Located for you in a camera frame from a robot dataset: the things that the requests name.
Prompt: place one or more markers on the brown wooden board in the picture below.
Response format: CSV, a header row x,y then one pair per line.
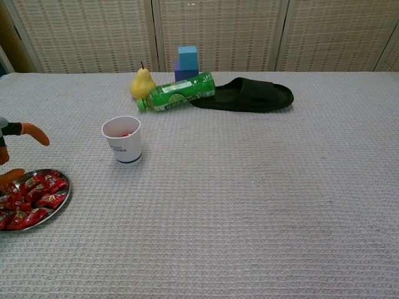
x,y
12,34

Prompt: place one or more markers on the round metal plate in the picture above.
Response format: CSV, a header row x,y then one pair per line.
x,y
64,202

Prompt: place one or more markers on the purple foam cube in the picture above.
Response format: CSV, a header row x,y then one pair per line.
x,y
184,75

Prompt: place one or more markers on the yellow pear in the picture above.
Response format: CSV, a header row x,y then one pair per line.
x,y
141,85

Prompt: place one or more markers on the green plastic bottle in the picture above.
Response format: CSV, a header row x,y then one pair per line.
x,y
177,93

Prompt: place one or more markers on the light blue foam cube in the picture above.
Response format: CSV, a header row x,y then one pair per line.
x,y
188,59

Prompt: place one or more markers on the white paper cup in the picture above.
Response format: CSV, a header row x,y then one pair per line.
x,y
126,149

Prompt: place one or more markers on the woven folding screen panel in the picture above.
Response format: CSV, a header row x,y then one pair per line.
x,y
391,59
218,34
87,34
336,34

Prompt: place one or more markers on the black slipper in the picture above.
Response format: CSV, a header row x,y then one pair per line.
x,y
249,96

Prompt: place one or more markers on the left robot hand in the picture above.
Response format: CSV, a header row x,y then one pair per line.
x,y
31,130

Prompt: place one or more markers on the white woven tablecloth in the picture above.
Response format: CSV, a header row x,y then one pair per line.
x,y
233,202

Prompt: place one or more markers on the red candy heap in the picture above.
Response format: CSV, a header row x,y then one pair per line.
x,y
34,196

